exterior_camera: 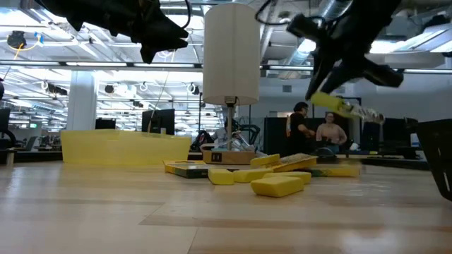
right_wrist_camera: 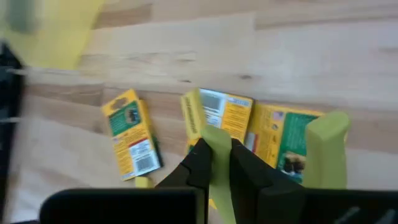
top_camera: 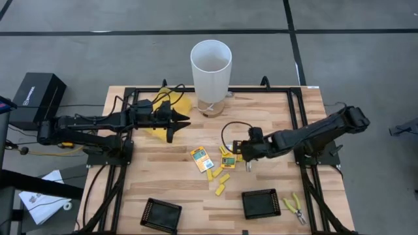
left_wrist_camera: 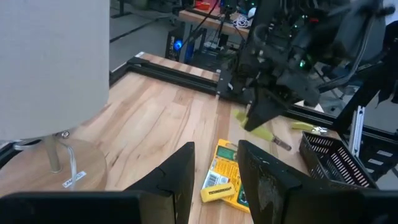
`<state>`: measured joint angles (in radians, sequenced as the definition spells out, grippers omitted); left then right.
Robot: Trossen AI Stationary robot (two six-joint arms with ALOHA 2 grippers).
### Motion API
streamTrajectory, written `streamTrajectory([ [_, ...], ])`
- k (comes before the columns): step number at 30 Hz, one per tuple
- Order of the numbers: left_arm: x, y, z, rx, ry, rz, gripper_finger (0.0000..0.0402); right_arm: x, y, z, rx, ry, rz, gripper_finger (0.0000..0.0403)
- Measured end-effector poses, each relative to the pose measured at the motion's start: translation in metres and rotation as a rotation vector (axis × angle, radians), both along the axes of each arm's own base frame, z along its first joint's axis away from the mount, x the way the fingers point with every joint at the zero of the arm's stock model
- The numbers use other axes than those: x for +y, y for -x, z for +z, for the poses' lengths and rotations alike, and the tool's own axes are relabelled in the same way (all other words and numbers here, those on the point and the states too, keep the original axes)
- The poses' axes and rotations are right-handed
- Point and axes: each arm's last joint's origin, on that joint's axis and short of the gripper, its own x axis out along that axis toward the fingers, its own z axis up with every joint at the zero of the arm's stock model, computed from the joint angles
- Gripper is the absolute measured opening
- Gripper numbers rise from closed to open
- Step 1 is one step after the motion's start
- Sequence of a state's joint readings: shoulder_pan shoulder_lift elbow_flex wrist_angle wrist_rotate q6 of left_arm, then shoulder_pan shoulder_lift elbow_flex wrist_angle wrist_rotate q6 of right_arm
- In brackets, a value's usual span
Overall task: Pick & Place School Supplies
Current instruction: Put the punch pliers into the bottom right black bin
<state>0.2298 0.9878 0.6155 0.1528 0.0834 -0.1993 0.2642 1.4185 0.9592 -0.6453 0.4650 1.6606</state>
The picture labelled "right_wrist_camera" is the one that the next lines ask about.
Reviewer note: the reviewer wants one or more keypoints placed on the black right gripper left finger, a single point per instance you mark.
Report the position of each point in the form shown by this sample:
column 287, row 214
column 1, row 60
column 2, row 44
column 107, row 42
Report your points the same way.
column 174, row 205

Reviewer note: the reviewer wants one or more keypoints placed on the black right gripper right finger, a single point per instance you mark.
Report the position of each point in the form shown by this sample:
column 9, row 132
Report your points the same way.
column 264, row 199

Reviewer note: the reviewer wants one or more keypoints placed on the yellow rectangular eraser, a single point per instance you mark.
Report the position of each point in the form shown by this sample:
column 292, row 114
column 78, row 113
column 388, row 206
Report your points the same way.
column 144, row 182

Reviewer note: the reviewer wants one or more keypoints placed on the yellow green crayon box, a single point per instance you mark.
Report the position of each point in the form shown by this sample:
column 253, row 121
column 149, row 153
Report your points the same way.
column 230, row 115
column 130, row 140
column 280, row 133

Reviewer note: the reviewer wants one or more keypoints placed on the yellow translucent plastic bin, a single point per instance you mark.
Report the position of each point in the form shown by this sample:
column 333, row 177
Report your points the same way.
column 56, row 34

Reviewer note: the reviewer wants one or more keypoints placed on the black aluminium table frame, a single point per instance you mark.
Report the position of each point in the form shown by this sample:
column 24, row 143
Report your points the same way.
column 9, row 124

